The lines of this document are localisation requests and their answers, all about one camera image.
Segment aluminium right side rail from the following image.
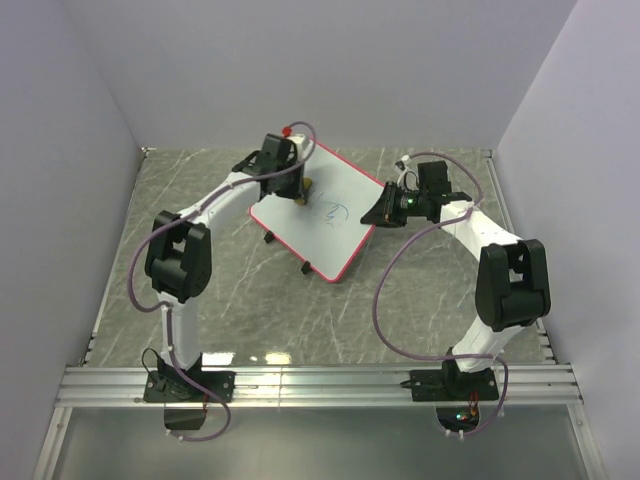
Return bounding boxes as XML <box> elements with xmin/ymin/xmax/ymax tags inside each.
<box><xmin>482</xmin><ymin>149</ymin><xmax>558</xmax><ymax>364</ymax></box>

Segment pink framed whiteboard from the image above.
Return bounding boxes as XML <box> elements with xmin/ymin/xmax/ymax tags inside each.
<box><xmin>249</xmin><ymin>144</ymin><xmax>383</xmax><ymax>283</ymax></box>

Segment yellow black eraser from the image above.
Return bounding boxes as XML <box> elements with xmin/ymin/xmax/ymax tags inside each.
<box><xmin>294</xmin><ymin>177</ymin><xmax>313</xmax><ymax>205</ymax></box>

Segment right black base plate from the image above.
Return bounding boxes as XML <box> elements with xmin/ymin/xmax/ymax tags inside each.
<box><xmin>400</xmin><ymin>369</ymin><xmax>500</xmax><ymax>402</ymax></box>

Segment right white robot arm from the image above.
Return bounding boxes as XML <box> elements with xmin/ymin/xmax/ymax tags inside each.
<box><xmin>360</xmin><ymin>152</ymin><xmax>551</xmax><ymax>401</ymax></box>

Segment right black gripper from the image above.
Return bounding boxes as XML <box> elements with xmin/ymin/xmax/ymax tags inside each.
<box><xmin>360</xmin><ymin>183</ymin><xmax>427</xmax><ymax>231</ymax></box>

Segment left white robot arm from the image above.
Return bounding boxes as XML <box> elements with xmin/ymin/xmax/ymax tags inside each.
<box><xmin>127</xmin><ymin>127</ymin><xmax>316</xmax><ymax>402</ymax></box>

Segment aluminium front rail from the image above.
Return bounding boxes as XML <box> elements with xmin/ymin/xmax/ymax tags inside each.
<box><xmin>54</xmin><ymin>364</ymin><xmax>583</xmax><ymax>408</ymax></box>

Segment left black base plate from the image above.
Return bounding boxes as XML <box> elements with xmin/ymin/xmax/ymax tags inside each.
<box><xmin>143</xmin><ymin>371</ymin><xmax>236</xmax><ymax>403</ymax></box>

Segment aluminium rail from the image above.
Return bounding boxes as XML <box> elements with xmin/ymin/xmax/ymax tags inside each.
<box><xmin>482</xmin><ymin>149</ymin><xmax>558</xmax><ymax>364</ymax></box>
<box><xmin>54</xmin><ymin>364</ymin><xmax>583</xmax><ymax>408</ymax></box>

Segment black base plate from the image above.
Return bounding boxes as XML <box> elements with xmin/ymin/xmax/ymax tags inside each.
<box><xmin>400</xmin><ymin>369</ymin><xmax>500</xmax><ymax>402</ymax></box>
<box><xmin>143</xmin><ymin>371</ymin><xmax>236</xmax><ymax>403</ymax></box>

